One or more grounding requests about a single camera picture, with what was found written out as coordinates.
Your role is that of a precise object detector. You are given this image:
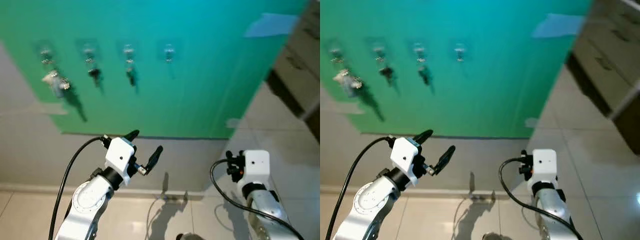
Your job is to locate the dark-headed key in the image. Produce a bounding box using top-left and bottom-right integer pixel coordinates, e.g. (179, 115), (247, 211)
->
(418, 60), (432, 85)
(125, 61), (138, 87)

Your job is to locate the black-headed key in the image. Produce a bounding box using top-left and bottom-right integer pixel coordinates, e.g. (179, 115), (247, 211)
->
(378, 60), (395, 82)
(87, 61), (103, 84)

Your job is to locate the green corrugated plastic board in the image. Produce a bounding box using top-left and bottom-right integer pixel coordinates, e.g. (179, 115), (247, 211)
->
(320, 0), (594, 140)
(0, 0), (310, 140)

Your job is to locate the large pale tape strip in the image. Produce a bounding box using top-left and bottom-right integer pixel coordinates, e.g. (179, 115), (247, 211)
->
(243, 13), (300, 39)
(531, 13), (586, 39)

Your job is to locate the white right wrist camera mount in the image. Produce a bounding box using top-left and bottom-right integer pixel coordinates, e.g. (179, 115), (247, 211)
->
(242, 150), (271, 186)
(531, 149), (558, 185)

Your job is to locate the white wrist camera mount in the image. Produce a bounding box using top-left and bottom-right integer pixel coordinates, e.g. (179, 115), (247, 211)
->
(104, 137), (137, 175)
(531, 149), (558, 185)
(390, 137), (420, 181)
(242, 150), (271, 186)

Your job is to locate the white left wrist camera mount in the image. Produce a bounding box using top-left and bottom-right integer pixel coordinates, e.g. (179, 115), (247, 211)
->
(104, 137), (137, 175)
(390, 137), (420, 181)

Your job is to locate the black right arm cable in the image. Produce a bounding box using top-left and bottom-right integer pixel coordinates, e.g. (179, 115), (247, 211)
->
(498, 157), (585, 240)
(209, 158), (305, 240)

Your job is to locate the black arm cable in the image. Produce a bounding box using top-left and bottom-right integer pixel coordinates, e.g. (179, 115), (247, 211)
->
(325, 134), (398, 240)
(48, 134), (112, 240)
(209, 158), (305, 240)
(498, 157), (585, 240)

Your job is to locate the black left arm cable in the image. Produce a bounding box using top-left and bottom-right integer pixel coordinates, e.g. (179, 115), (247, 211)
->
(325, 134), (398, 240)
(48, 134), (112, 240)

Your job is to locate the clear adhesive wall hook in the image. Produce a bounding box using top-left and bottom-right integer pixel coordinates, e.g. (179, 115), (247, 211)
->
(409, 39), (430, 64)
(159, 40), (180, 64)
(368, 38), (390, 64)
(78, 38), (101, 65)
(118, 39), (140, 64)
(450, 40), (470, 63)
(326, 40), (347, 66)
(35, 40), (57, 66)

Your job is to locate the dark drawer handle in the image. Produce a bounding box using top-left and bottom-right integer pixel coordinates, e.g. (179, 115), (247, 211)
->
(286, 54), (307, 71)
(595, 55), (617, 71)

